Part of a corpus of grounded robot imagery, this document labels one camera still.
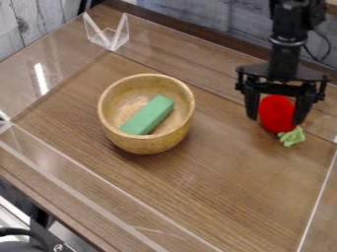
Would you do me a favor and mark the wooden bowl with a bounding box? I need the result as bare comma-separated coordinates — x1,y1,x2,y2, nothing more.
98,74,197,155

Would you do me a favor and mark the red plush strawberry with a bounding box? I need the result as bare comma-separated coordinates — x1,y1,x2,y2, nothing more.
258,94,305,148

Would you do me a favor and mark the clear acrylic corner bracket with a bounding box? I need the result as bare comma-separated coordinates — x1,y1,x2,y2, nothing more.
83,12,130,51

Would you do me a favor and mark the green rectangular block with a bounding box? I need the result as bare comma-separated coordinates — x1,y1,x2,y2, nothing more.
120,94,175,135

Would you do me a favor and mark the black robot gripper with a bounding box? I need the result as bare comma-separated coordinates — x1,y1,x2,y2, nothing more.
235,63,329,125

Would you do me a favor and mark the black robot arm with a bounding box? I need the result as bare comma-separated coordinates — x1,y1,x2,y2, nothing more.
235,0,330,125

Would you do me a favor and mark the black cable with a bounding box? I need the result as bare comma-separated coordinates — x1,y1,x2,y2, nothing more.
301,29,333,63

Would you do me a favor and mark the black equipment lower left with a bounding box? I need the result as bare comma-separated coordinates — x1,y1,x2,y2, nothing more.
0,220,78,252

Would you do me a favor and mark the clear acrylic tray wall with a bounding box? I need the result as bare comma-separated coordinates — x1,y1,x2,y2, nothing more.
0,18,337,252

